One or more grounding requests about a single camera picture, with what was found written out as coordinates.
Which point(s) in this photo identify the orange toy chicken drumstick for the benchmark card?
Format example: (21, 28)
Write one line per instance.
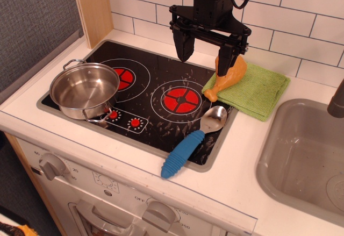
(232, 77)

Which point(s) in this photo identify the black toy stove top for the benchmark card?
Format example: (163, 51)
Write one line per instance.
(163, 93)

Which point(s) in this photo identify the green folded cloth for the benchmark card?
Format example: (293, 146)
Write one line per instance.
(256, 94)

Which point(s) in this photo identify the grey oven knob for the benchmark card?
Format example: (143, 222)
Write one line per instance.
(52, 166)
(159, 215)

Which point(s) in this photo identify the red stove knob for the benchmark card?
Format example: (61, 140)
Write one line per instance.
(135, 123)
(113, 115)

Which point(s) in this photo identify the white toy oven front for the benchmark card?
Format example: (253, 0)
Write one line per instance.
(87, 202)

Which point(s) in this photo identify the red left stove knob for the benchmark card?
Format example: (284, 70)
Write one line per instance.
(113, 115)

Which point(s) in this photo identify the spoon with blue handle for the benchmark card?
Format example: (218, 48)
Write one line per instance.
(213, 120)

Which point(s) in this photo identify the orange object bottom left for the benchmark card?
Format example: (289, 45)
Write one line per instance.
(21, 230)

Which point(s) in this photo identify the red right stove knob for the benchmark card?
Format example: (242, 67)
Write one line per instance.
(135, 123)

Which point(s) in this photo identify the grey faucet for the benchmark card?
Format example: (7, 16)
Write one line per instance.
(336, 105)

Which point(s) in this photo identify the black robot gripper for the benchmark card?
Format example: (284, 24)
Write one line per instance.
(211, 21)

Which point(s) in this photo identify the grey right oven knob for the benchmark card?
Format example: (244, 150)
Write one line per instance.
(159, 215)

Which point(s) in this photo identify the grey left oven knob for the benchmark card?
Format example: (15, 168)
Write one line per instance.
(52, 166)

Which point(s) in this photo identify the grey sink basin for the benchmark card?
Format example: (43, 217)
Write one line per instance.
(301, 163)

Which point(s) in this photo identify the stainless steel pot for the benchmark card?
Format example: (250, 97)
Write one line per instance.
(85, 91)

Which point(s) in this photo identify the wooden side post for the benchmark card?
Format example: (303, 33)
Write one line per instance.
(96, 20)

